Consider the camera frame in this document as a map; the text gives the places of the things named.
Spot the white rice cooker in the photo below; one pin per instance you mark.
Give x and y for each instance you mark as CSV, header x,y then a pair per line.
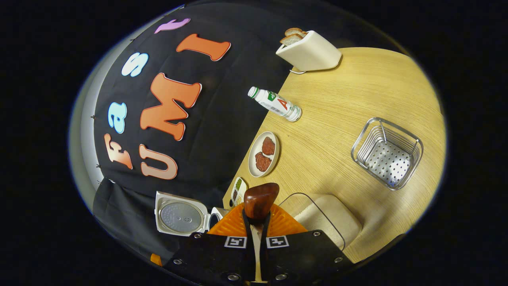
x,y
180,216

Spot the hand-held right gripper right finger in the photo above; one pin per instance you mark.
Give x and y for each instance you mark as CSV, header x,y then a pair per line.
x,y
301,254

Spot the clear box of white rice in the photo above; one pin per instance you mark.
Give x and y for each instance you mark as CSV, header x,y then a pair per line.
x,y
337,226

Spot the brown wooden spoon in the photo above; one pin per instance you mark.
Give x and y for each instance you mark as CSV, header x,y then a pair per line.
x,y
260,200

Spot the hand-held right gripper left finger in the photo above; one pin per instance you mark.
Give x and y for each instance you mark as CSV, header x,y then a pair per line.
x,y
214,254

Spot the black backdrop cloth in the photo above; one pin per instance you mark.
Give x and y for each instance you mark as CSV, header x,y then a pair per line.
x,y
222,119

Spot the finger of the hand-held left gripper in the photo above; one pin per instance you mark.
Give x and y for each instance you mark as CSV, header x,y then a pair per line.
x,y
156,260

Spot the toast bread slice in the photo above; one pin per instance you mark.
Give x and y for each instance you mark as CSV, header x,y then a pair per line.
x,y
295,31
291,39

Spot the white green-label bottle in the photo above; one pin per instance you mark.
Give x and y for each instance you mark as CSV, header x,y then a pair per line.
x,y
274,104

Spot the red meat piece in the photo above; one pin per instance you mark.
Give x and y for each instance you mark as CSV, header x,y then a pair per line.
x,y
262,162
268,146

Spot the small white plate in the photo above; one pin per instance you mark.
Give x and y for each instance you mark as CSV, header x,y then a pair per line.
x,y
254,159

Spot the three-part seasoning dish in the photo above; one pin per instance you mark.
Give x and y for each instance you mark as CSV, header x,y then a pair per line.
x,y
238,186

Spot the cream toaster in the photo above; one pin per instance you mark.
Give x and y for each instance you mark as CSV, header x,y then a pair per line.
x,y
313,51

